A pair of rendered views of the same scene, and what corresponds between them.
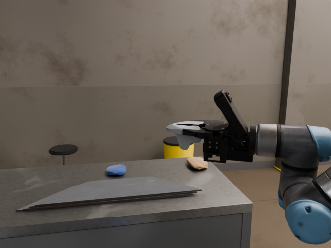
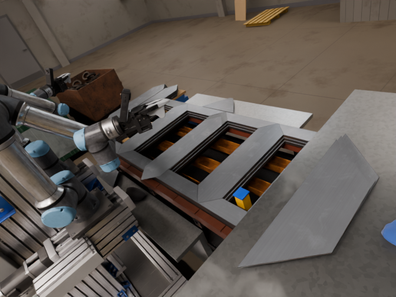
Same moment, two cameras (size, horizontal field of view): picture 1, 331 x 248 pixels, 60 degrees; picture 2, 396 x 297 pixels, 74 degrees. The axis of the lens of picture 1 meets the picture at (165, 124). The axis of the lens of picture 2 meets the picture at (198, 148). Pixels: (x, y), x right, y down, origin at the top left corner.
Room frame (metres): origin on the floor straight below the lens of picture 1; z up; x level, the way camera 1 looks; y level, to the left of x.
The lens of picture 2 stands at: (1.55, -0.30, 1.83)
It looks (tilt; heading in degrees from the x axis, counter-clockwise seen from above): 35 degrees down; 159
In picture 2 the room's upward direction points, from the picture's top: 21 degrees counter-clockwise
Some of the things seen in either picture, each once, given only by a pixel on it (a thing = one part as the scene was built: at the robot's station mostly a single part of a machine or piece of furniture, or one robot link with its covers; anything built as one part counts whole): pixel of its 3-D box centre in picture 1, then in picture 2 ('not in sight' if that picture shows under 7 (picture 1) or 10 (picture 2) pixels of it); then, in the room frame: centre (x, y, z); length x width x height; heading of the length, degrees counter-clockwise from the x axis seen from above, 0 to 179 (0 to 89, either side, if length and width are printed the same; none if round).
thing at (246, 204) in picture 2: not in sight; (245, 207); (0.78, 0.13, 0.78); 0.05 x 0.05 x 0.19; 11
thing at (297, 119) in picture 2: not in sight; (234, 111); (-0.07, 0.76, 0.74); 1.20 x 0.26 x 0.03; 11
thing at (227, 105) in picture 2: not in sight; (220, 105); (-0.22, 0.73, 0.77); 0.45 x 0.20 x 0.04; 11
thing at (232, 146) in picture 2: not in sight; (215, 142); (0.10, 0.41, 0.70); 1.66 x 0.08 x 0.05; 11
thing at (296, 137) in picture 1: (302, 144); (92, 137); (0.61, -0.30, 1.43); 0.11 x 0.08 x 0.09; 73
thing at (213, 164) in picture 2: not in sight; (196, 159); (0.14, 0.21, 0.70); 1.66 x 0.08 x 0.05; 11
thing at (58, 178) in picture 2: not in sight; (65, 187); (0.41, -0.52, 1.20); 0.13 x 0.12 x 0.14; 163
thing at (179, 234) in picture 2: not in sight; (129, 197); (0.03, -0.32, 0.67); 1.30 x 0.20 x 0.03; 11
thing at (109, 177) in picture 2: not in sight; (109, 174); (-0.32, -0.35, 0.70); 0.39 x 0.12 x 0.04; 11
